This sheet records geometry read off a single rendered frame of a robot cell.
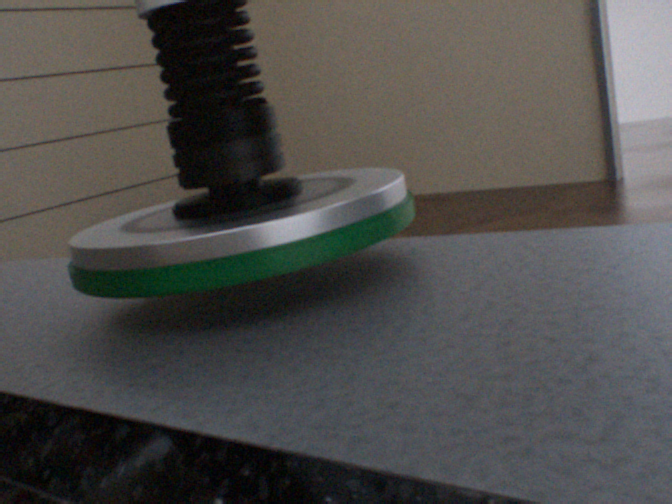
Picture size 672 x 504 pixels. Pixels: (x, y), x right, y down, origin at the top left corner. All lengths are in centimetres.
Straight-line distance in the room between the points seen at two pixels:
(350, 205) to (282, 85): 631
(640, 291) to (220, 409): 19
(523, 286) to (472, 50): 528
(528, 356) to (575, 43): 509
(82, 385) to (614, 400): 24
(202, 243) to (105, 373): 8
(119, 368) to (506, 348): 19
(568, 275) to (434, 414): 16
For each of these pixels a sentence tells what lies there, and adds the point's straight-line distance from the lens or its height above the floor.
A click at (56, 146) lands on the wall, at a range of 608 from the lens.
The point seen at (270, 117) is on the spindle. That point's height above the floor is 93.
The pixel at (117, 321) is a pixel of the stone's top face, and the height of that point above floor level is 82.
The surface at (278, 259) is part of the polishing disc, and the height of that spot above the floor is 86.
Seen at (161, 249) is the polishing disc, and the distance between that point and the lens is 37.
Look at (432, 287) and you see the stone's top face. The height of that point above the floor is 82.
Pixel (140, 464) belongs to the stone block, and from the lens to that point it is 30.
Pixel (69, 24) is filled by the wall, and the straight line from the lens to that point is 637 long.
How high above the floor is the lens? 94
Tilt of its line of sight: 12 degrees down
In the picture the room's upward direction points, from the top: 11 degrees counter-clockwise
